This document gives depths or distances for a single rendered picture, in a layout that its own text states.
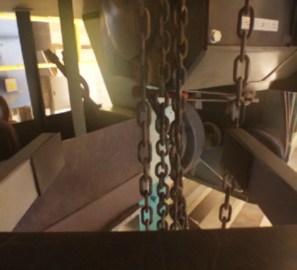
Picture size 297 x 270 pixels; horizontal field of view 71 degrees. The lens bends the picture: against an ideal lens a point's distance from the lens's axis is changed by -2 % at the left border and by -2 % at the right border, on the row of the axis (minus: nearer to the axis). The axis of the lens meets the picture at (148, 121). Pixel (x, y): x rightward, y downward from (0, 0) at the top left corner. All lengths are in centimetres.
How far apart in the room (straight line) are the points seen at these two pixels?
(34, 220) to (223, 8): 74
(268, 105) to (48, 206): 113
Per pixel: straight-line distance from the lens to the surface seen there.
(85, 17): 108
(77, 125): 74
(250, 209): 211
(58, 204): 81
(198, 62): 33
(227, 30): 34
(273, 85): 66
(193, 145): 125
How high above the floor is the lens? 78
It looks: 18 degrees up
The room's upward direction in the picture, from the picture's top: 179 degrees clockwise
